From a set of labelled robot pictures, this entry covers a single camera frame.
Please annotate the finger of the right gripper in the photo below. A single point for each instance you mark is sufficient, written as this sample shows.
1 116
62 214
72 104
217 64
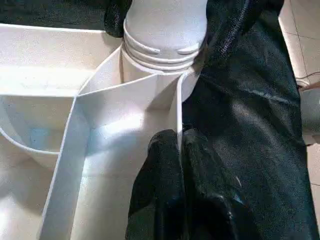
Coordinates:
117 17
225 25

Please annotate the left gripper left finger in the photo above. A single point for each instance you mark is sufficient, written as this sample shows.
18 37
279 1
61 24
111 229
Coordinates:
157 190

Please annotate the white plastic table leg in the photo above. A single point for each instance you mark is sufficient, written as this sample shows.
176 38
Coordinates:
165 25

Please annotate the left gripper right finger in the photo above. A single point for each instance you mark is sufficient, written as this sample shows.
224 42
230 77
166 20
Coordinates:
210 195

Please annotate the black mat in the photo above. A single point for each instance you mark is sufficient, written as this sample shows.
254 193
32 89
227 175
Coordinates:
260 125

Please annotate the white plastic table top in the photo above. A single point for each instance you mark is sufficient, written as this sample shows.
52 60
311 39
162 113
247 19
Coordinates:
50 55

